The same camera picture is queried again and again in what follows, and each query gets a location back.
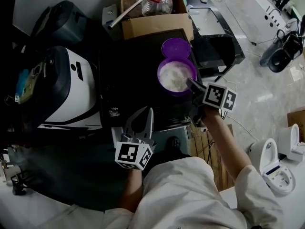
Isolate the brown cardboard box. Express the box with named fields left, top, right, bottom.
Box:
left=120, top=0, right=194, bottom=41

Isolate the black metal clamp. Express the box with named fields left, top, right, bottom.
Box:
left=10, top=170, right=31, bottom=197

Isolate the purple tub lid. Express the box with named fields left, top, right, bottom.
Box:
left=161, top=37, right=191, bottom=61

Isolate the white and dark appliance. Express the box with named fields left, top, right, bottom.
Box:
left=14, top=45, right=103, bottom=131

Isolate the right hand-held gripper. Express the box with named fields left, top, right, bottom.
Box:
left=187, top=78, right=238, bottom=126

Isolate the white toilet seat unit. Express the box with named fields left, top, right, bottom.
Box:
left=277, top=123, right=305, bottom=162

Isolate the person's right forearm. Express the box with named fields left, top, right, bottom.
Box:
left=202, top=108, right=253, bottom=188

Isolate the black washing machine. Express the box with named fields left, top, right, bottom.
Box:
left=98, top=28, right=203, bottom=130

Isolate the white detergent powder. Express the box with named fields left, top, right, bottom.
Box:
left=159, top=60, right=191, bottom=92

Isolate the purple plastic tub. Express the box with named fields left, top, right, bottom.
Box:
left=156, top=57, right=198, bottom=97

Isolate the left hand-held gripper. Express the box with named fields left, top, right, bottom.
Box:
left=111, top=106, right=157, bottom=171

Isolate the clear plastic bottle red cap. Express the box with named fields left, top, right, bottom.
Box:
left=141, top=0, right=174, bottom=17

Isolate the dark grey appliance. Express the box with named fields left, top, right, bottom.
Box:
left=30, top=0, right=96, bottom=47

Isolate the grey metal plate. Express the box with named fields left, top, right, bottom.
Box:
left=102, top=4, right=119, bottom=28

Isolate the person's left forearm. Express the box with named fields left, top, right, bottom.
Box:
left=120, top=167, right=144, bottom=212

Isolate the teal circuit board panel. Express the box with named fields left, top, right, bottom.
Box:
left=15, top=61, right=48, bottom=104

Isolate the white slotted panel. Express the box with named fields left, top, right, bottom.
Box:
left=250, top=0, right=286, bottom=30

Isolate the grey metal tube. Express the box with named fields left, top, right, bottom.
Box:
left=108, top=0, right=153, bottom=30

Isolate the black glass stand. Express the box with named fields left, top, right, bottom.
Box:
left=184, top=0, right=246, bottom=82

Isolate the black round floor device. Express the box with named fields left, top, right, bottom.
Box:
left=259, top=30, right=305, bottom=73

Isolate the person's white clothing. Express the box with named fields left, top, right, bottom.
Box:
left=42, top=156, right=291, bottom=229

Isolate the wooden slat panel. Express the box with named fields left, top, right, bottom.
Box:
left=188, top=124, right=235, bottom=190

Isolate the flat cardboard piece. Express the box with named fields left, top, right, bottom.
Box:
left=287, top=110, right=305, bottom=128

